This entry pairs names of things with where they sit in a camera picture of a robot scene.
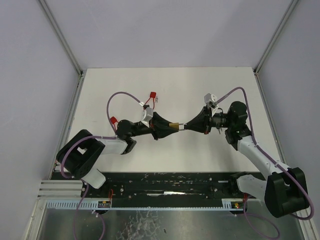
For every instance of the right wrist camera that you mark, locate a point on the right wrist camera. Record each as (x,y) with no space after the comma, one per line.
(211,102)

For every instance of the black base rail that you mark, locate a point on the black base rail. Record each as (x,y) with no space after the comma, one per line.
(204,191)

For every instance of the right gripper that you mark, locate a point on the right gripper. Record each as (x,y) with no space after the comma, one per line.
(206,120)

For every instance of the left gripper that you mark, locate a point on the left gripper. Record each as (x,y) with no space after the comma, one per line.
(154,126)

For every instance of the white slotted cable duct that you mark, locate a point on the white slotted cable duct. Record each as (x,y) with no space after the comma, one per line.
(73,204)

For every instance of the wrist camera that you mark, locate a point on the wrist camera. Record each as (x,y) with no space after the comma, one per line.
(211,102)
(147,115)

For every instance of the small red cable padlock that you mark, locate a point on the small red cable padlock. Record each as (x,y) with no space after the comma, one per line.
(151,99)

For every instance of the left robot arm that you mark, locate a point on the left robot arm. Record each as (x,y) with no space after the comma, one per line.
(78,157)

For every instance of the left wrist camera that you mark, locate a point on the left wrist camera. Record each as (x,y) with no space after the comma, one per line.
(147,115)

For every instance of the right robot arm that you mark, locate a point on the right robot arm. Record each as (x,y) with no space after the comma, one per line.
(284,189)

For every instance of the brass padlock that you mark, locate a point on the brass padlock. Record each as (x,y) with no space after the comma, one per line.
(177,126)

